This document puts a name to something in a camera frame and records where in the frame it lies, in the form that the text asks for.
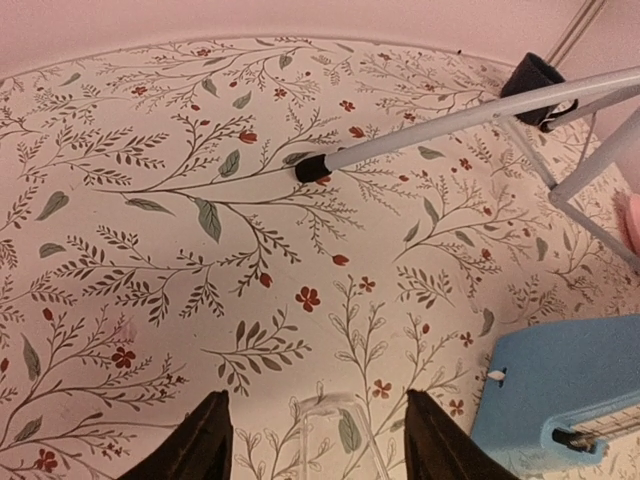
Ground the right aluminium frame post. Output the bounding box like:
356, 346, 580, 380
545, 0, 607, 67

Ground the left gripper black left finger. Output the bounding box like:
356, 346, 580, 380
120, 390, 233, 480

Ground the pink plastic plate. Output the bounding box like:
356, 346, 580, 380
614, 192, 640, 256

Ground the clear plastic metronome cover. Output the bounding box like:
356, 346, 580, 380
296, 394, 389, 480

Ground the blue metronome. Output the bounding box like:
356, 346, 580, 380
471, 315, 639, 477

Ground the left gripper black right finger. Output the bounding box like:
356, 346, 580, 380
404, 389, 516, 480

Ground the white perforated music stand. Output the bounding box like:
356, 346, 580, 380
294, 66, 639, 270

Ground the dark blue mug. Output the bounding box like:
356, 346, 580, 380
499, 52, 580, 134

